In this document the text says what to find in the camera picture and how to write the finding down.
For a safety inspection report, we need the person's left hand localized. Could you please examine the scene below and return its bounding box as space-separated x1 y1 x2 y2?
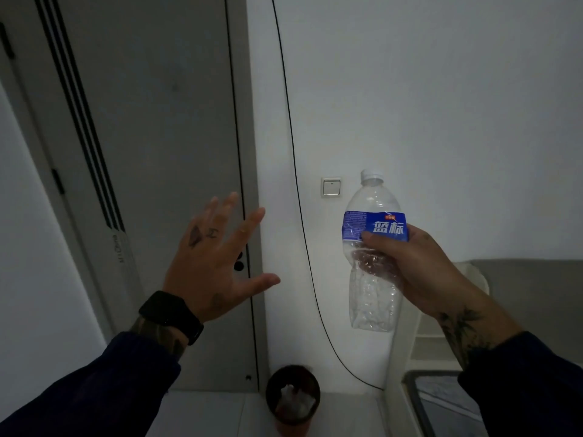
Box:
162 192 281 324

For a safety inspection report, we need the person's left forearm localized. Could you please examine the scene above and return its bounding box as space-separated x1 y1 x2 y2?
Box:
0 316 189 437

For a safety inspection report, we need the person's right forearm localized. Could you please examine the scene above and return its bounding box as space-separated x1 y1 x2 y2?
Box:
433 286 583 437

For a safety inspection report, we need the black cable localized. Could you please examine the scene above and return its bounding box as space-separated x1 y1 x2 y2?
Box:
271 0 384 391

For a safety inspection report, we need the grey door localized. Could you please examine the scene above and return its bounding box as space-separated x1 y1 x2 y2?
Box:
0 0 269 393

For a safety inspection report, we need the white crumpled trash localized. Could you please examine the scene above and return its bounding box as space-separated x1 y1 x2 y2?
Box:
275 384 317 423

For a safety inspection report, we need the white air conditioner unit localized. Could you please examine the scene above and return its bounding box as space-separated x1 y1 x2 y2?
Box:
32 0 146 314

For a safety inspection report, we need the white counter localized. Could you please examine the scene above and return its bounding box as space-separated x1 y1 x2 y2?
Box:
384 261 583 437

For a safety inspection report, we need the clear plastic water bottle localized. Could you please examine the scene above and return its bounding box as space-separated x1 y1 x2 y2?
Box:
342 168 410 333

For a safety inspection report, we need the person's right hand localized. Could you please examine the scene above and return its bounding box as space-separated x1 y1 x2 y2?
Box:
361 224 479 319

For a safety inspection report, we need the dark round trash bin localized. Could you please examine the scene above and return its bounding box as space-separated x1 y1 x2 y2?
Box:
265 365 321 437

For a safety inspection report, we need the black smartwatch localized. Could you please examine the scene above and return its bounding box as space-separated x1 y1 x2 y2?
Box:
139 290 205 346

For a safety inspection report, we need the steel sink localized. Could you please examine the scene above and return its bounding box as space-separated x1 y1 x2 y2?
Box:
403 371 490 437

